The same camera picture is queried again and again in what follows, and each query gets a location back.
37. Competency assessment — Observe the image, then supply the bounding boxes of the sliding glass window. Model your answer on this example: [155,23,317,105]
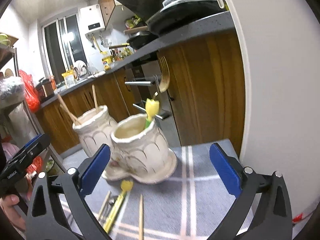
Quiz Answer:
[41,14,88,80]

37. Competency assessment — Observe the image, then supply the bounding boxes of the person's left hand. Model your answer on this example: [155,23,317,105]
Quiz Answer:
[0,194,26,231]

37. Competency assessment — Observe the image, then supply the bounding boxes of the large black frying pan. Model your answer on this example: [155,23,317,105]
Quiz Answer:
[124,0,225,35]

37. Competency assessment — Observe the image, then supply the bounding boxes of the yellow gas hose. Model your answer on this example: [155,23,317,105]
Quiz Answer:
[92,37,103,54]

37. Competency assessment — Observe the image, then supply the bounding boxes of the cream ceramic double utensil holder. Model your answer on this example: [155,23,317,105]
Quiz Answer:
[72,105,178,184]

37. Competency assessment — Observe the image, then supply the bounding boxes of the dark lidded jar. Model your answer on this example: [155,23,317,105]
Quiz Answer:
[36,78,54,98]

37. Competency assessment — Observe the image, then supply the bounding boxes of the yellow food packet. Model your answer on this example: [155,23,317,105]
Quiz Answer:
[62,71,75,85]

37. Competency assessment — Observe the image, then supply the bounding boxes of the red plastic bag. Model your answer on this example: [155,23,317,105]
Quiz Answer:
[19,70,41,113]

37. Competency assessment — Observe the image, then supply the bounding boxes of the stainless steel built-in oven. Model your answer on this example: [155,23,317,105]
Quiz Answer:
[124,60,180,147]

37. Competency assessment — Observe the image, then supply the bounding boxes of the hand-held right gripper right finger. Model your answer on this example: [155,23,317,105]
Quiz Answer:
[209,142,293,240]

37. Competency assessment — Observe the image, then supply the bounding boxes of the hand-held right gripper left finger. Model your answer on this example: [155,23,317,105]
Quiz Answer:
[25,144,112,240]

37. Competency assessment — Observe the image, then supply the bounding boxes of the small black wok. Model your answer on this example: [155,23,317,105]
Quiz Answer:
[109,32,158,50]

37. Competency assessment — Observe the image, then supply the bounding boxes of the metal storage rack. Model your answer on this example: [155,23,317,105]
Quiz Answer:
[0,45,63,165]

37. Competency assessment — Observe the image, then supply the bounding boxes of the grey plaid table cloth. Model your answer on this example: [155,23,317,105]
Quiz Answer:
[57,139,250,240]

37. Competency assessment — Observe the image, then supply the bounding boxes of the yellow tulip-shaped utensil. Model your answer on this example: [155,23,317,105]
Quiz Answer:
[144,98,160,130]
[103,180,134,233]

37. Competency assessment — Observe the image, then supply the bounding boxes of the grey speckled kitchen countertop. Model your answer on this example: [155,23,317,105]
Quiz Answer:
[40,10,237,108]

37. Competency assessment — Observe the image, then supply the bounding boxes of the wooden chopstick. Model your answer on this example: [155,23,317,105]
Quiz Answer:
[139,194,144,240]
[57,94,82,125]
[97,191,111,219]
[92,84,98,110]

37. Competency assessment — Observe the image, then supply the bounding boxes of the row of condiment bottles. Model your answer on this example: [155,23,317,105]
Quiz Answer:
[110,47,134,62]

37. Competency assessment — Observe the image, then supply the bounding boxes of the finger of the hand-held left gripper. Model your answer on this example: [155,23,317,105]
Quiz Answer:
[9,135,51,166]
[25,134,43,148]

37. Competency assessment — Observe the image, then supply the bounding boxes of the wooden lower kitchen cabinets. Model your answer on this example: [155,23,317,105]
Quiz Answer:
[35,29,244,155]

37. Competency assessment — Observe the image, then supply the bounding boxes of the white crumpled cloth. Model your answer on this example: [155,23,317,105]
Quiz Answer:
[74,60,88,77]

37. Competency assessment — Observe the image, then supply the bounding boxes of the gold metal fork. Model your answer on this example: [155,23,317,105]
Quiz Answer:
[152,56,171,100]

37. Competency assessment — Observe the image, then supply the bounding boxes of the clear plastic wrapped bundle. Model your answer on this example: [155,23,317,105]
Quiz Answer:
[0,76,25,108]

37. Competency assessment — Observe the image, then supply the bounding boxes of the silver metal spoon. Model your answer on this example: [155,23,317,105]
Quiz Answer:
[101,197,118,218]

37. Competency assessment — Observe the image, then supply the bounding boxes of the white wall water heater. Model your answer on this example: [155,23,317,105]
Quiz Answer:
[79,4,107,36]

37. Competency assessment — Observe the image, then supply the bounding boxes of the wooden upper cabinet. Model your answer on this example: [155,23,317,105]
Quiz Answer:
[98,0,119,28]

